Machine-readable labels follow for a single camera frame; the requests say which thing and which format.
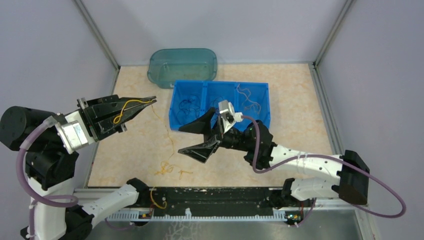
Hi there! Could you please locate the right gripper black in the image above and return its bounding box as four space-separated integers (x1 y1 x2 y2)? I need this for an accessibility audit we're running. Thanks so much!
178 107 252 163

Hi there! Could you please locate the cable bundle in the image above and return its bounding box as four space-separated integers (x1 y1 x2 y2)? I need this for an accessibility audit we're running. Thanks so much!
150 104 194 181

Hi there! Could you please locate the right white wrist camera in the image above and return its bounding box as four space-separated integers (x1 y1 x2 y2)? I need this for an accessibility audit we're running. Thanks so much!
218 100 243 134

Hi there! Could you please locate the aluminium frame rail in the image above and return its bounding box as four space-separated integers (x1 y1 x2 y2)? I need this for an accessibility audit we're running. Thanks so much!
68 187 369 211

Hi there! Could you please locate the blue three-compartment bin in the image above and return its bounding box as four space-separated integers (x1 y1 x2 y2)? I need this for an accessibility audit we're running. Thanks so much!
168 80 272 133

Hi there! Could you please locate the brown cable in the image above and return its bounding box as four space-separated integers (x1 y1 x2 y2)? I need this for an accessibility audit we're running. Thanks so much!
207 95 224 109

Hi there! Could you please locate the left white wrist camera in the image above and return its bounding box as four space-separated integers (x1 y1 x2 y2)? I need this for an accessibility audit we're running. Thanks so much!
54 110 96 155

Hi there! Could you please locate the teal transparent plastic tub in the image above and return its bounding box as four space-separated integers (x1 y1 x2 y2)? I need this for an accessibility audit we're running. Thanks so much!
147 48 218 89

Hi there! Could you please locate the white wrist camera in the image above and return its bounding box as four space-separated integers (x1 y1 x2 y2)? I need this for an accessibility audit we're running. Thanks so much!
54 110 96 155
218 100 243 134

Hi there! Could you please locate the dark blue cable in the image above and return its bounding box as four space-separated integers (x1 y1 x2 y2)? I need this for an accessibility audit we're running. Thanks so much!
178 94 201 112

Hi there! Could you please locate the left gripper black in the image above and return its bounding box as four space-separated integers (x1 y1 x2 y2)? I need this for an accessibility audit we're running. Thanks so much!
63 91 158 138

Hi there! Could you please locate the white cable duct strip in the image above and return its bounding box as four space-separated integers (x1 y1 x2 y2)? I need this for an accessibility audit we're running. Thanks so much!
106 208 288 223

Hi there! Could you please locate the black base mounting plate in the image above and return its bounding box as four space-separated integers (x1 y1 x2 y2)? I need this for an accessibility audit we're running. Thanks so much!
118 186 316 218

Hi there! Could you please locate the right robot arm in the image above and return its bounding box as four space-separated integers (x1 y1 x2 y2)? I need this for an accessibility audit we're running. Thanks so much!
178 107 370 206

